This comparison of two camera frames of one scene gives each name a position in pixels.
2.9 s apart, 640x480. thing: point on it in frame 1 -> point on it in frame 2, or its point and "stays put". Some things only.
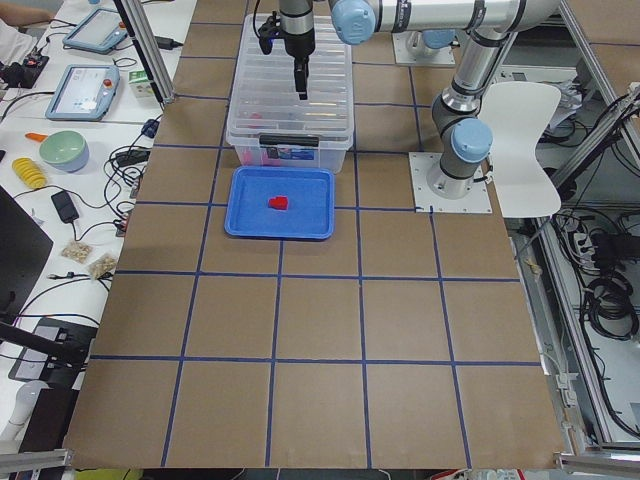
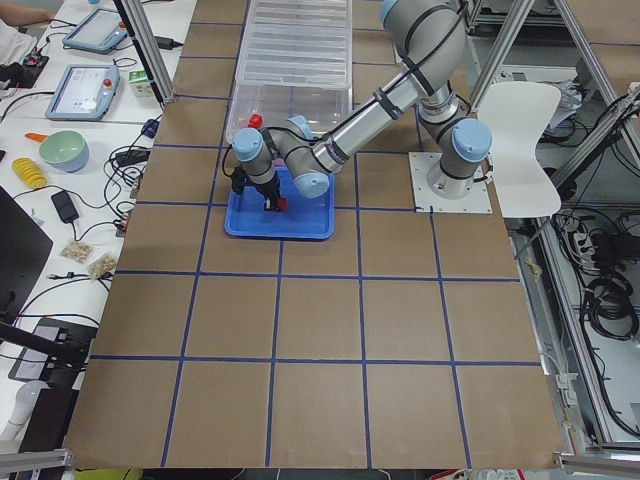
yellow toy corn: x=30 y=172 stays put
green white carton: x=140 y=83 stays put
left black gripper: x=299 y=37 -> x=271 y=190
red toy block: x=279 y=202 stays put
